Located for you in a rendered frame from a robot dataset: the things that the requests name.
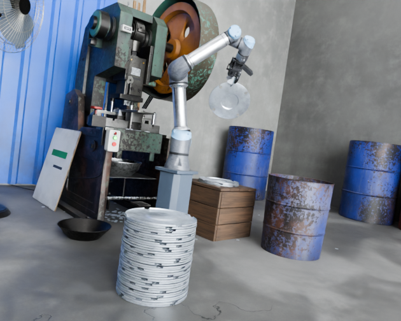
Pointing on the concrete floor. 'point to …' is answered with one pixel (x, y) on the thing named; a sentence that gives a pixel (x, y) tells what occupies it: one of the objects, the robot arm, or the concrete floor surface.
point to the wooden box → (221, 210)
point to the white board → (56, 167)
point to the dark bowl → (84, 228)
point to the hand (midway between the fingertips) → (232, 85)
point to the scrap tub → (295, 216)
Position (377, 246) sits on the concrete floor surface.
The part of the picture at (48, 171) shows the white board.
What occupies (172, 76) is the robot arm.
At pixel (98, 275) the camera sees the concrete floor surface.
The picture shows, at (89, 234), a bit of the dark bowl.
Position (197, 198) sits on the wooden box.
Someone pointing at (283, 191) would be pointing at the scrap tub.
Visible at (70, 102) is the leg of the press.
